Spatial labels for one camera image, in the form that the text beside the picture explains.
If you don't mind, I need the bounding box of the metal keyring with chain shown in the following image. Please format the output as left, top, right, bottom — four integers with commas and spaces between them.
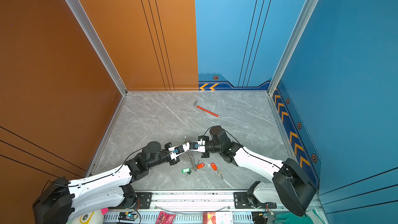
182, 136, 198, 171

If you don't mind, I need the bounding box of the aluminium corner post left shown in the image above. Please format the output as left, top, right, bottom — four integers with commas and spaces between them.
65, 0, 128, 96

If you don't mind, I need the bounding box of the aluminium corner post right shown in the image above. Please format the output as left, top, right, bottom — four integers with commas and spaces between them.
267, 0, 319, 96

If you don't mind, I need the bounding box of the aluminium corner post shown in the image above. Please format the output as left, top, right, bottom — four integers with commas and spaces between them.
267, 0, 319, 96
65, 0, 128, 96

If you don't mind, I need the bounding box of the red key tag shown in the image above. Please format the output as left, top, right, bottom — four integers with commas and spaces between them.
197, 163, 205, 170

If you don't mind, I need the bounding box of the red white box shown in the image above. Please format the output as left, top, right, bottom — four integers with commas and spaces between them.
203, 212, 233, 224

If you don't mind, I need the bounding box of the aluminium front rail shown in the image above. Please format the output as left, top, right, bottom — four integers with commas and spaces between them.
102, 189, 321, 212

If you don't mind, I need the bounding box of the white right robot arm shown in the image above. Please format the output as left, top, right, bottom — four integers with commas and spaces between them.
181, 125, 317, 217

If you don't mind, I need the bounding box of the green cloth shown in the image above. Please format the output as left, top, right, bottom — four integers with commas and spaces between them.
273, 212, 314, 224

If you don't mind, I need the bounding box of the red handled hex key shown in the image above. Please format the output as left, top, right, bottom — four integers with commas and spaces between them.
194, 101, 221, 118

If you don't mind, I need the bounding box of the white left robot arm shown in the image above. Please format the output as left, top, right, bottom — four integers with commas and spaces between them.
33, 142, 189, 224

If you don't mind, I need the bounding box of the pink green plush toy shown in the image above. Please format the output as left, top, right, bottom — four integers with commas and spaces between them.
70, 208, 109, 224

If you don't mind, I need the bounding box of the green circuit board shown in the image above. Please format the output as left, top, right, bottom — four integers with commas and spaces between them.
118, 212, 138, 223

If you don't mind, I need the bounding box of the green key tag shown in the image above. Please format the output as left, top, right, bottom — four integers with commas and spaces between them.
181, 168, 191, 175

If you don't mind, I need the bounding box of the pink snack packet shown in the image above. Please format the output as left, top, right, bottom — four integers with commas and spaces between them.
155, 211, 176, 224

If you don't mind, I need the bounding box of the red tagged key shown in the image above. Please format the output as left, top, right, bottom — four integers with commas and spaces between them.
210, 162, 223, 180

